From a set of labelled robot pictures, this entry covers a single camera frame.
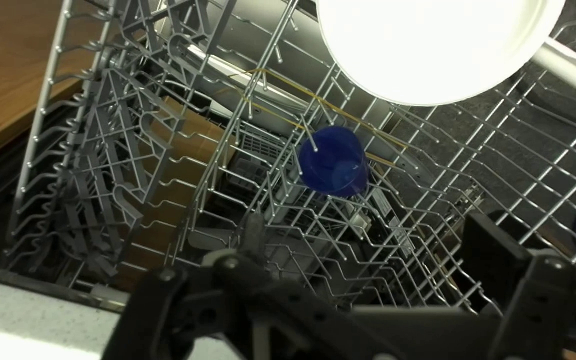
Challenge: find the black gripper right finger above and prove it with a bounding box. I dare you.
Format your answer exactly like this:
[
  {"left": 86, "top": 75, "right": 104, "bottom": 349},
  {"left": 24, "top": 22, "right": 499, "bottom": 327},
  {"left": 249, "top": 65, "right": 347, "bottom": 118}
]
[{"left": 459, "top": 214, "right": 576, "bottom": 360}]

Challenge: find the grey wire dishwasher rack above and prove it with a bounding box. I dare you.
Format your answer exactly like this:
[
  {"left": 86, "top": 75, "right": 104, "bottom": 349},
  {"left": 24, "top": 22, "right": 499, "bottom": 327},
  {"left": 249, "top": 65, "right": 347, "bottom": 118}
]
[{"left": 1, "top": 0, "right": 576, "bottom": 311}]

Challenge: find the blue plastic cup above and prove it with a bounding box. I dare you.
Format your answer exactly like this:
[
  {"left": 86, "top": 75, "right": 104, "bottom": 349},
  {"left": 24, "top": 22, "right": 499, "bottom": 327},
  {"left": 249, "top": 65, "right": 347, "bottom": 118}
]
[{"left": 297, "top": 125, "right": 368, "bottom": 197}]

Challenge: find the white round plate in rack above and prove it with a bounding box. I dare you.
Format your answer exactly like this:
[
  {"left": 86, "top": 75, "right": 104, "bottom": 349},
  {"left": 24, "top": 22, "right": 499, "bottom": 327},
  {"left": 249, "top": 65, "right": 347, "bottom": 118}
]
[{"left": 315, "top": 0, "right": 565, "bottom": 106}]

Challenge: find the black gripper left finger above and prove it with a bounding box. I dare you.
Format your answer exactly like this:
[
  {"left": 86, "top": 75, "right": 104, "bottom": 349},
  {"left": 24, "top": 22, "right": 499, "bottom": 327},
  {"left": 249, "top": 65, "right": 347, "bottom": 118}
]
[{"left": 99, "top": 212, "right": 289, "bottom": 360}]

